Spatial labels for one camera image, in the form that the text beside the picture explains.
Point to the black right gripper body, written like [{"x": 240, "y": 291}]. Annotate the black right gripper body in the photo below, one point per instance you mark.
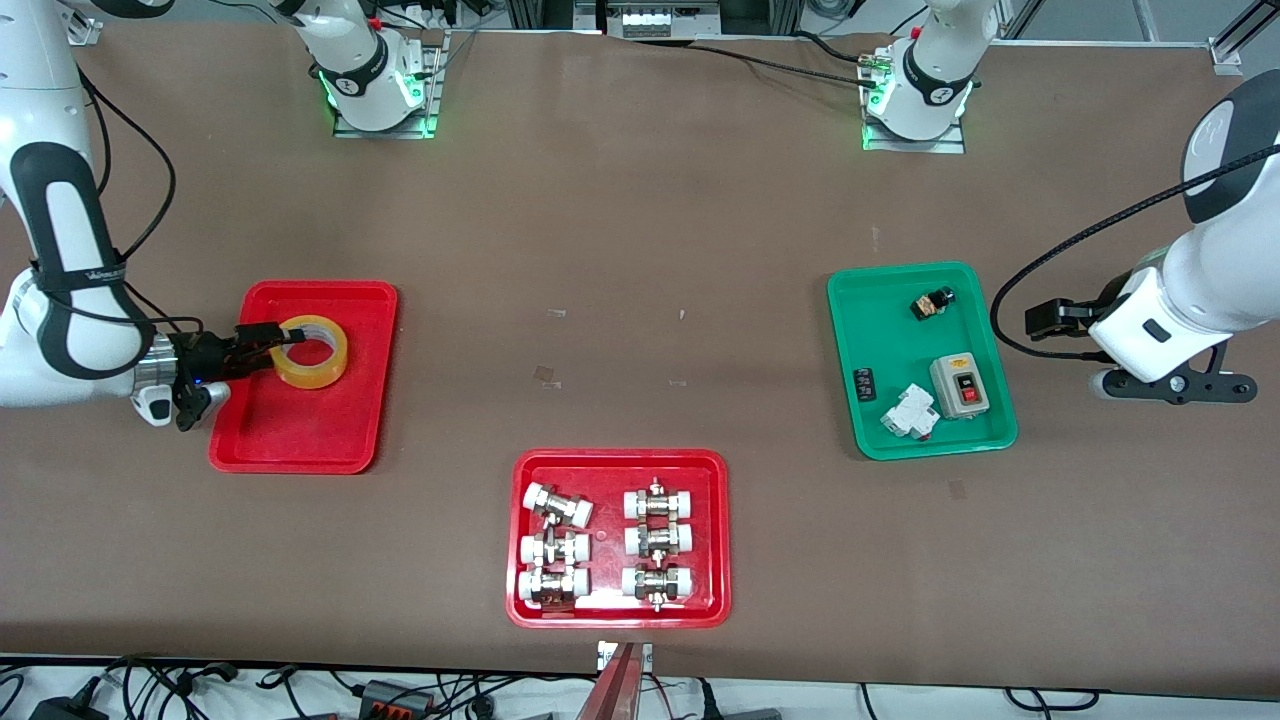
[{"x": 203, "y": 353}]

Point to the yellow clear tape roll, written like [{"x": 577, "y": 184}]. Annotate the yellow clear tape roll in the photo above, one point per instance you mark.
[{"x": 312, "y": 380}]

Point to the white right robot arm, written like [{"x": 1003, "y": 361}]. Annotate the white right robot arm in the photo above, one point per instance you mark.
[{"x": 60, "y": 220}]

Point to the empty red plastic tray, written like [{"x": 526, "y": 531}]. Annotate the empty red plastic tray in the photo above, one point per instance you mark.
[{"x": 300, "y": 430}]

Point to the green plastic tray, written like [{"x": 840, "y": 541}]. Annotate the green plastic tray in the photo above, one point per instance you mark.
[{"x": 885, "y": 320}]

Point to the brown tape scrap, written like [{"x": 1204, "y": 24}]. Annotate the brown tape scrap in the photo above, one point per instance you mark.
[{"x": 546, "y": 376}]

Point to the red tray with fittings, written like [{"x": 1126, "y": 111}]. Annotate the red tray with fittings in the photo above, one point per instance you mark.
[{"x": 608, "y": 530}]

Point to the grey push button box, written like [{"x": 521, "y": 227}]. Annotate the grey push button box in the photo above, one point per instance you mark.
[{"x": 960, "y": 388}]

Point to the white circuit breaker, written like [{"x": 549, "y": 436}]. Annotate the white circuit breaker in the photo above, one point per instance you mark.
[{"x": 910, "y": 413}]

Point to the tilted white capped pipe fitting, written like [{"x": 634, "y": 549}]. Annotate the tilted white capped pipe fitting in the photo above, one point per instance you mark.
[{"x": 558, "y": 505}]

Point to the aluminium corner profile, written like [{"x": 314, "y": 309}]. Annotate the aluminium corner profile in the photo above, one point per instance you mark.
[{"x": 88, "y": 28}]

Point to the black orange connector block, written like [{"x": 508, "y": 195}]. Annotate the black orange connector block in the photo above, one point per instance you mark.
[{"x": 395, "y": 698}]

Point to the black power adapter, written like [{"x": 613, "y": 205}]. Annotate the black power adapter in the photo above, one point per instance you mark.
[{"x": 65, "y": 708}]

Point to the grey terminal block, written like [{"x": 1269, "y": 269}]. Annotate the grey terminal block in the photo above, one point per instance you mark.
[{"x": 655, "y": 25}]

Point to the small black brass switch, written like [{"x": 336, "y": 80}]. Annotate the small black brass switch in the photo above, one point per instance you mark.
[{"x": 932, "y": 304}]

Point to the small black rocker switch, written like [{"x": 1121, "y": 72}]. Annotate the small black rocker switch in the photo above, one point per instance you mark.
[{"x": 865, "y": 385}]

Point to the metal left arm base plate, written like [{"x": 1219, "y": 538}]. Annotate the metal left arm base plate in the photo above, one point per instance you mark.
[{"x": 950, "y": 143}]

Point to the aluminium frame rail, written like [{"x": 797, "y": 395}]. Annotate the aluminium frame rail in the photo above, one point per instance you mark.
[{"x": 1100, "y": 40}]

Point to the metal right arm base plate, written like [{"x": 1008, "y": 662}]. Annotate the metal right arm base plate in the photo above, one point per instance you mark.
[{"x": 432, "y": 90}]

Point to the aluminium frame structure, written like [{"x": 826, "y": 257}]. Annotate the aluminium frame structure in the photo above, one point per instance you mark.
[{"x": 545, "y": 15}]

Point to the red silver camera stand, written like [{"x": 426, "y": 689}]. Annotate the red silver camera stand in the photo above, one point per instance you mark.
[{"x": 615, "y": 685}]

